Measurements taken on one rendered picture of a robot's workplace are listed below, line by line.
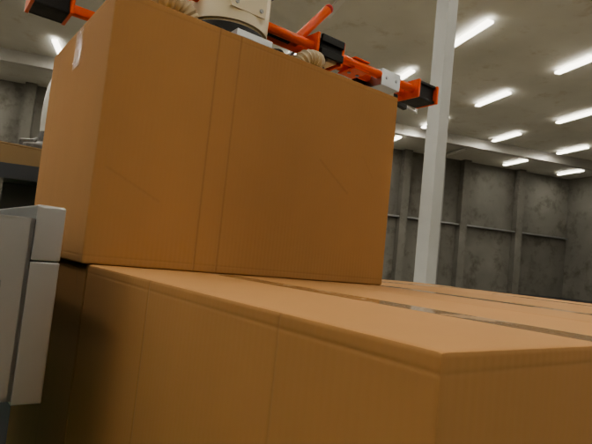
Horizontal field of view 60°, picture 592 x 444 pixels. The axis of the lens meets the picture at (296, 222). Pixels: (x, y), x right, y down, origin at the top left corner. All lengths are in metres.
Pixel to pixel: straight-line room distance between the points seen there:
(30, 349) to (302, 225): 0.51
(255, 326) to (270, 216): 0.54
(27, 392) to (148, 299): 0.16
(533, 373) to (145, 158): 0.62
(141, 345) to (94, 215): 0.27
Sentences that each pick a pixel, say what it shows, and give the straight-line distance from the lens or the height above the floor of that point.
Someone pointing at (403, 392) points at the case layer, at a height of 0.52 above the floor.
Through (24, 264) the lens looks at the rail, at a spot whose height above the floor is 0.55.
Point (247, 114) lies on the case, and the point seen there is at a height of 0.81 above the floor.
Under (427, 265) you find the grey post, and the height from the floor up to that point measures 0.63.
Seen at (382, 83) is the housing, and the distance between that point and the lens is 1.38.
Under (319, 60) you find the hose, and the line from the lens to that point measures 1.14.
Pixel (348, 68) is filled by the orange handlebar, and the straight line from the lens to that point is 1.37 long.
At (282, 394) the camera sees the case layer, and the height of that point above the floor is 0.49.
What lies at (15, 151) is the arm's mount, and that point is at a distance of 1.63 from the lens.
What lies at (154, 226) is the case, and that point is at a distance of 0.80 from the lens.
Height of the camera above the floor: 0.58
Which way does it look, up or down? 4 degrees up
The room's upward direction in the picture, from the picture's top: 6 degrees clockwise
